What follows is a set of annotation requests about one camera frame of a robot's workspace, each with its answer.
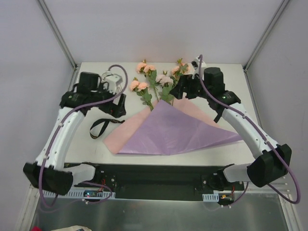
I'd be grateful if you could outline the left white cable duct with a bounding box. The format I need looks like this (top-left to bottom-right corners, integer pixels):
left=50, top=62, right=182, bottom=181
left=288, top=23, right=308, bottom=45
left=58, top=189, right=116, bottom=200

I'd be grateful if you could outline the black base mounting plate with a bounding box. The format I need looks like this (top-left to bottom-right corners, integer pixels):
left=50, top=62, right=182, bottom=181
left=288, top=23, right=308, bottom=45
left=64, top=161, right=250, bottom=200

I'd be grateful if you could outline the beige cloth bag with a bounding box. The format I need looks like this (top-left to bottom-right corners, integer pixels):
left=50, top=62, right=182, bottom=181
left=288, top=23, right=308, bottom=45
left=52, top=225, right=91, bottom=231

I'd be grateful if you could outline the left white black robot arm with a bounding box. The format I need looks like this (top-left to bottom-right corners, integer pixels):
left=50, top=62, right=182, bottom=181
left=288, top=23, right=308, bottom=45
left=23, top=70, right=126, bottom=195

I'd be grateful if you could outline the black printed ribbon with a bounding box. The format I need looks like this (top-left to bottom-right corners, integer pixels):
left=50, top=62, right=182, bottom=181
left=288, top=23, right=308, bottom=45
left=90, top=118, right=125, bottom=140

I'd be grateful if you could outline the right aluminium frame post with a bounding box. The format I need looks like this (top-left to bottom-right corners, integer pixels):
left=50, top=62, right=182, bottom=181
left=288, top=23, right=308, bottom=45
left=243, top=0, right=291, bottom=73

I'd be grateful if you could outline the white cable duct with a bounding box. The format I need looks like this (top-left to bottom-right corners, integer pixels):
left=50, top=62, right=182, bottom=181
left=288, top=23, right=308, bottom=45
left=58, top=189, right=116, bottom=200
left=202, top=192, right=219, bottom=203

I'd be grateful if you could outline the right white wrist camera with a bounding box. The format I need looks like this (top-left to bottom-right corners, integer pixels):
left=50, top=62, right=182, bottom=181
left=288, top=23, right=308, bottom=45
left=191, top=56, right=207, bottom=75

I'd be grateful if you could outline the pink artificial flower bunch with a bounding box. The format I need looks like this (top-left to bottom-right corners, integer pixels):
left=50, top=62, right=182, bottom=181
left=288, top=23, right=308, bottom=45
left=129, top=58, right=190, bottom=110

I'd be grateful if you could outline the red cloth item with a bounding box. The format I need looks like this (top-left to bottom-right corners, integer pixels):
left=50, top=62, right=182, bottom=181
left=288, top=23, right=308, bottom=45
left=30, top=226, right=42, bottom=231

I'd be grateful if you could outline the right white cable duct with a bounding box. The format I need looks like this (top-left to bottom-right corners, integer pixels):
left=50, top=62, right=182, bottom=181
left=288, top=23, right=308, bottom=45
left=202, top=192, right=219, bottom=203

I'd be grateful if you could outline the purple wrapping paper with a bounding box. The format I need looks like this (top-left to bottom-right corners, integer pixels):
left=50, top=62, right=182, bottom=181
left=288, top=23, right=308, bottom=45
left=119, top=100, right=242, bottom=155

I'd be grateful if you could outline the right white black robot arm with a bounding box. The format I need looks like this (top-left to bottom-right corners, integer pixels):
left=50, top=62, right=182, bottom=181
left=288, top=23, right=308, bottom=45
left=170, top=67, right=292, bottom=191

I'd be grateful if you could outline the pink wrapping paper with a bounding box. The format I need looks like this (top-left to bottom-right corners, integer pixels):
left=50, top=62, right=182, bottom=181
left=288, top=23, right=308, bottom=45
left=103, top=98, right=219, bottom=154

